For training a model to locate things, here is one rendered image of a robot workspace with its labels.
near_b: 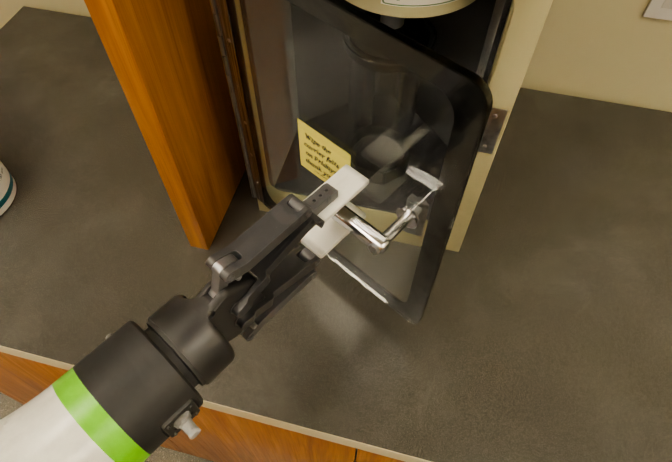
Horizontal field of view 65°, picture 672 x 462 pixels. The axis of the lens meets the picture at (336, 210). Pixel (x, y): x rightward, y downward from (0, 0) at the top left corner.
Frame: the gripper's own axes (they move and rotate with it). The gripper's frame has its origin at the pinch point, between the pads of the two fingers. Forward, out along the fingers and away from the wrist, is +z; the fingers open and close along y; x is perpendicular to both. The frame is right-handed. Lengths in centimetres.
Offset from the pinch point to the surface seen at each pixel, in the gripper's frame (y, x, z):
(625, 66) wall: -20, -8, 70
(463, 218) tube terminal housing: -17.2, -5.9, 19.9
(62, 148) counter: -26, 57, -9
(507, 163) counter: -26.0, -2.8, 40.7
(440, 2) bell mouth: 12.9, 3.0, 18.4
